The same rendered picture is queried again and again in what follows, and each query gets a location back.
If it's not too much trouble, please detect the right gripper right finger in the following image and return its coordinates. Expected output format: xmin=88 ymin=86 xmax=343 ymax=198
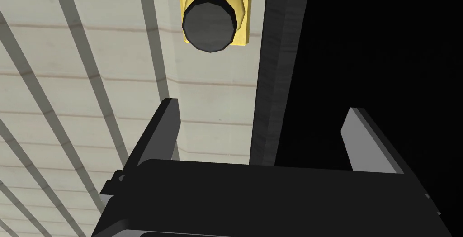
xmin=340 ymin=107 xmax=406 ymax=175

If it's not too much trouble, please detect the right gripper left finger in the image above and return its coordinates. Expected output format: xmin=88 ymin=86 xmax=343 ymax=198
xmin=123 ymin=97 xmax=181 ymax=170

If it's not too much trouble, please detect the black and yellow door knob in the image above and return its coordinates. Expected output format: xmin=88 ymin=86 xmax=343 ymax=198
xmin=177 ymin=0 xmax=254 ymax=54

